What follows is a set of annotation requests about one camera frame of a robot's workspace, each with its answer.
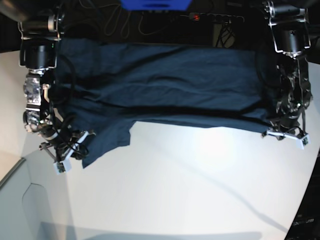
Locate dark blue t-shirt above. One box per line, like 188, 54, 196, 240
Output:
54, 38, 278, 167

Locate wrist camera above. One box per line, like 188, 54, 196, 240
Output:
296, 134, 310, 150
53, 160, 72, 175

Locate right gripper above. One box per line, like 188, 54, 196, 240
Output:
39, 129, 96, 163

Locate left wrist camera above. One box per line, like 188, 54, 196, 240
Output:
296, 134, 310, 150

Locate black power strip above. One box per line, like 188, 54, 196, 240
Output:
188, 12, 245, 24

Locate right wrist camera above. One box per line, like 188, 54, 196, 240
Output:
53, 160, 72, 175

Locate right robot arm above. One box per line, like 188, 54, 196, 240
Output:
0, 0, 91, 175

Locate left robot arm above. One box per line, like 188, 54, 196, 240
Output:
262, 0, 313, 150

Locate light coiled cable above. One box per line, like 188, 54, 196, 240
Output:
74, 0, 173, 36

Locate blue plastic bin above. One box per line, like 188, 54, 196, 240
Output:
120, 0, 192, 11

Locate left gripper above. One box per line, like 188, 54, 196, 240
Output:
261, 117, 308, 143

